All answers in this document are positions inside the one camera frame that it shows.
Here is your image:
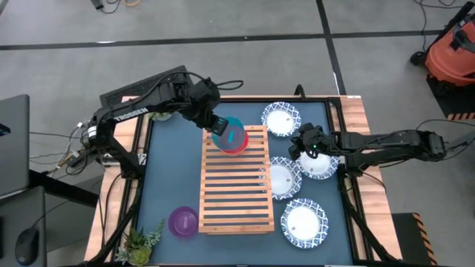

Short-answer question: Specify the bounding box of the black rig support post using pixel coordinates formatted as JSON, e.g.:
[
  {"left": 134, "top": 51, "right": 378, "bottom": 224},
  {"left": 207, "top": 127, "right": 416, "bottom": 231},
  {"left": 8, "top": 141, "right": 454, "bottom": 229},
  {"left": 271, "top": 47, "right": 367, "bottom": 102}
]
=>
[
  {"left": 85, "top": 177, "right": 145, "bottom": 267},
  {"left": 339, "top": 181, "right": 400, "bottom": 266}
]

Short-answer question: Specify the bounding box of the black side desk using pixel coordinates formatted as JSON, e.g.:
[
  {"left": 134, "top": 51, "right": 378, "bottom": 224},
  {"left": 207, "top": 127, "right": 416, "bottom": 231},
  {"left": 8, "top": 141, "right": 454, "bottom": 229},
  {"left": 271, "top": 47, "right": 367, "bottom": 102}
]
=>
[{"left": 0, "top": 185, "right": 48, "bottom": 267}]

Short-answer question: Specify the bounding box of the tangled cable bundle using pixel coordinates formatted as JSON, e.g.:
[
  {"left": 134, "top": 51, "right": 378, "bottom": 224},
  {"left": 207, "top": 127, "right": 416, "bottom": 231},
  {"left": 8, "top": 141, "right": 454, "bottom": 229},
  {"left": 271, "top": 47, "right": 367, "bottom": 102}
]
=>
[{"left": 29, "top": 120, "right": 97, "bottom": 176}]

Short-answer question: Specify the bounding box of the black computer mouse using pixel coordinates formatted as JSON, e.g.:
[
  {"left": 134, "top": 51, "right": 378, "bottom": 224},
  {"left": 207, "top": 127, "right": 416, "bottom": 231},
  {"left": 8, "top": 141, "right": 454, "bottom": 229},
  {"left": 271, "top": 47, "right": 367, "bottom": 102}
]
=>
[{"left": 14, "top": 226, "right": 40, "bottom": 266}]

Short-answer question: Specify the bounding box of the orange shop vacuum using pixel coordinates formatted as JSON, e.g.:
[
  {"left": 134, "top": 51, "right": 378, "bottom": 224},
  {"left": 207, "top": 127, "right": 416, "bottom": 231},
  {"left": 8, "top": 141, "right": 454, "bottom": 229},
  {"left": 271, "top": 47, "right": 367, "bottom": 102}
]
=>
[{"left": 410, "top": 1, "right": 475, "bottom": 88}]

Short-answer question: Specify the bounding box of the black table frame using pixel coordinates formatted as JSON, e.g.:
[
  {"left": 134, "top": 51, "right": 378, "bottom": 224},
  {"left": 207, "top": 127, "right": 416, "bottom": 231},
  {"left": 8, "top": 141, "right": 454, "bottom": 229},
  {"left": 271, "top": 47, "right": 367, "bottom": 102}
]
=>
[{"left": 131, "top": 96, "right": 372, "bottom": 266}]

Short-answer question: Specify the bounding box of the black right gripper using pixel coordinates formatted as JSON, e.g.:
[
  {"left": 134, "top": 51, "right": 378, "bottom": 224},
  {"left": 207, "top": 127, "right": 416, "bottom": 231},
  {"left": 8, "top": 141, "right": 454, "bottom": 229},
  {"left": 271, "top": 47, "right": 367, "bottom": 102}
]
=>
[{"left": 288, "top": 123, "right": 337, "bottom": 161}]

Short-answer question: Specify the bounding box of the round green succulent plant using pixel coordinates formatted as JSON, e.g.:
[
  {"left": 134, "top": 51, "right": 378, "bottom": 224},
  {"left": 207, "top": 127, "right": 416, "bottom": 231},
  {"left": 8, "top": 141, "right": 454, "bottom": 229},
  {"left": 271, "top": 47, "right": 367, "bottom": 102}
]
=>
[{"left": 150, "top": 110, "right": 174, "bottom": 122}]

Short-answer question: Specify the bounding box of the red plastic bowl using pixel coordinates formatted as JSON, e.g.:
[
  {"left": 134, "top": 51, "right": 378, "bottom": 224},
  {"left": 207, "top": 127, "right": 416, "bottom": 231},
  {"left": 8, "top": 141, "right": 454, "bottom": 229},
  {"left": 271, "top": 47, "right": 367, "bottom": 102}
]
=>
[{"left": 218, "top": 131, "right": 250, "bottom": 156}]

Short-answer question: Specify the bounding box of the wooden slatted shelf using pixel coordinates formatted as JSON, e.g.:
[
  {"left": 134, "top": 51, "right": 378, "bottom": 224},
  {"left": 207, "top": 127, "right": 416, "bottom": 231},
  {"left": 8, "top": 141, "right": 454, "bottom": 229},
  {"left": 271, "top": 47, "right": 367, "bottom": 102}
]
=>
[{"left": 198, "top": 125, "right": 275, "bottom": 235}]

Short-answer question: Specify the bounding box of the black hazard-striped floor mat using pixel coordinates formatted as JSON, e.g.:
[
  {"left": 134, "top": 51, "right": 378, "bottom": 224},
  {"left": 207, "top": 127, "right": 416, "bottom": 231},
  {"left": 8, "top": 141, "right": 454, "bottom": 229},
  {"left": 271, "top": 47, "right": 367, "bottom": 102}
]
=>
[
  {"left": 426, "top": 73, "right": 475, "bottom": 122},
  {"left": 391, "top": 212, "right": 439, "bottom": 266}
]

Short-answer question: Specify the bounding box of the teal plastic bowl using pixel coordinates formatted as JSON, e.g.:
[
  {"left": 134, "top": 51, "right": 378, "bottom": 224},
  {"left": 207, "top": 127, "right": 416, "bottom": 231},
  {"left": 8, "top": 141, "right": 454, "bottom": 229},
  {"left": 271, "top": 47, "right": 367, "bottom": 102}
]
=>
[{"left": 211, "top": 116, "right": 246, "bottom": 151}]

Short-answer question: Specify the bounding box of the thin black floor cable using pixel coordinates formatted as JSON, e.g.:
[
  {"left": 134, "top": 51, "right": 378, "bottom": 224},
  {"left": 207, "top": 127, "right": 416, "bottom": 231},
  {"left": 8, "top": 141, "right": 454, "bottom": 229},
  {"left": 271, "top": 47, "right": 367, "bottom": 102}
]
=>
[{"left": 413, "top": 0, "right": 469, "bottom": 52}]

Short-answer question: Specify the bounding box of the purple plastic bowl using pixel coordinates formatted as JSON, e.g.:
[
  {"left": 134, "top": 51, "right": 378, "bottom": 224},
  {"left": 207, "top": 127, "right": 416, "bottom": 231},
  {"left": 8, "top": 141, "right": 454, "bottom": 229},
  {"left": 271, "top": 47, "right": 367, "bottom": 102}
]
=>
[{"left": 168, "top": 206, "right": 200, "bottom": 239}]

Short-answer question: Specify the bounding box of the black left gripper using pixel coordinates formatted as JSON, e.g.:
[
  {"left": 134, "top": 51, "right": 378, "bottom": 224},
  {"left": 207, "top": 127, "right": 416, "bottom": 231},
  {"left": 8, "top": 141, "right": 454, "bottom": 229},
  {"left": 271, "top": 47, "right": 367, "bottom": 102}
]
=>
[{"left": 187, "top": 78, "right": 229, "bottom": 136}]

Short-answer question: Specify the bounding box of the mixed spiky succulent plant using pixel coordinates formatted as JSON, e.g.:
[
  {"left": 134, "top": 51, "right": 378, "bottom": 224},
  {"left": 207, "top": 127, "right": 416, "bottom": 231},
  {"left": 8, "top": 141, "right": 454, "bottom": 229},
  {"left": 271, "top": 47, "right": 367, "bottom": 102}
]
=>
[{"left": 114, "top": 221, "right": 165, "bottom": 267}]

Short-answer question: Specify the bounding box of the blue patterned paper bowl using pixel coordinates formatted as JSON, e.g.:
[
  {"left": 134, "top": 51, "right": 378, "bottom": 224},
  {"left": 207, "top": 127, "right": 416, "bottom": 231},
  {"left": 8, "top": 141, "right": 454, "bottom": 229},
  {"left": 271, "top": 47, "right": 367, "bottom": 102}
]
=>
[
  {"left": 295, "top": 148, "right": 339, "bottom": 180},
  {"left": 261, "top": 101, "right": 302, "bottom": 138},
  {"left": 265, "top": 156, "right": 303, "bottom": 202},
  {"left": 280, "top": 197, "right": 330, "bottom": 249}
]

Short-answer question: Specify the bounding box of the blue table mat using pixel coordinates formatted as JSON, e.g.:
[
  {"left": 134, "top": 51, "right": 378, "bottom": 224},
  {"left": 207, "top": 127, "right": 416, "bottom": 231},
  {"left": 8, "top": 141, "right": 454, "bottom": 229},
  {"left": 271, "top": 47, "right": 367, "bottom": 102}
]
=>
[{"left": 137, "top": 102, "right": 356, "bottom": 265}]

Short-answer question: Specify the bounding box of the grey laptop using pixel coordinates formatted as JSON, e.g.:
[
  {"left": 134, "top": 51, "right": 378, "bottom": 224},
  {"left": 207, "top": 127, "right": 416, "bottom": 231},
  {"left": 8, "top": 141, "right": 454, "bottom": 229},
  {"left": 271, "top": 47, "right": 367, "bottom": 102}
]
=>
[{"left": 0, "top": 93, "right": 30, "bottom": 198}]

